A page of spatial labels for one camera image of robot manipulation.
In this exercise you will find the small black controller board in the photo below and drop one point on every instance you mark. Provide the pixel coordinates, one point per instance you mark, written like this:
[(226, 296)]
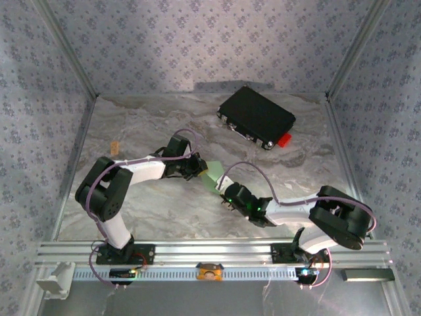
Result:
[(121, 274), (306, 274)]

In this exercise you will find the red block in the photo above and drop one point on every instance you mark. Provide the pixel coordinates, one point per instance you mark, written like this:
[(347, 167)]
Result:
[(285, 139)]

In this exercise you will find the small orange sticker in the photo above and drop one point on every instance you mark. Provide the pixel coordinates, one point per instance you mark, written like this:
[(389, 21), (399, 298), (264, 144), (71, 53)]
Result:
[(114, 148)]

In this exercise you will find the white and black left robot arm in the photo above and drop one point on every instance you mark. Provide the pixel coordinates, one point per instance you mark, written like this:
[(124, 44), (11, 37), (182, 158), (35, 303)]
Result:
[(115, 230)]

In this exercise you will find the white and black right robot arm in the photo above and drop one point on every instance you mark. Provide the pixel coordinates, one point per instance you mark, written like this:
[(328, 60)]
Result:
[(289, 214)]

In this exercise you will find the orange cartoon figure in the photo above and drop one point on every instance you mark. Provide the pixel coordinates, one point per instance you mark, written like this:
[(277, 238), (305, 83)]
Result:
[(210, 273)]

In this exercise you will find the aluminium frame post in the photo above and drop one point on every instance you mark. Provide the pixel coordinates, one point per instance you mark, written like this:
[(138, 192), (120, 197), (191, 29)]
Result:
[(65, 44), (358, 44)]

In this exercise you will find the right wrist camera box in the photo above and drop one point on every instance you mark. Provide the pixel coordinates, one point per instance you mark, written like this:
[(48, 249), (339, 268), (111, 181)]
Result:
[(227, 182)]

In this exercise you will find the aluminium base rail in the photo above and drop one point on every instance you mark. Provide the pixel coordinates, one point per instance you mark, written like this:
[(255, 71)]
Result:
[(213, 251)]

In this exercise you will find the white plastic bracket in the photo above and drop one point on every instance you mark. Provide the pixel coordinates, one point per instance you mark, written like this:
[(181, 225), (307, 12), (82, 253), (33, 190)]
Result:
[(54, 279)]

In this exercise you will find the black hard case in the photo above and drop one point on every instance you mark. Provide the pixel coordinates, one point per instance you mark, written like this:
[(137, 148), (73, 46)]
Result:
[(256, 115)]

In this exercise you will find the aluminium table side rail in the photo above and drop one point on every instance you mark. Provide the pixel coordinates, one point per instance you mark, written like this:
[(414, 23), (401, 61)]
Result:
[(75, 148), (338, 130)]

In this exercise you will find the light green paper sheet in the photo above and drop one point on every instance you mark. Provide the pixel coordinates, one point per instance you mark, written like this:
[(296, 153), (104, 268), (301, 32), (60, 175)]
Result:
[(213, 171)]

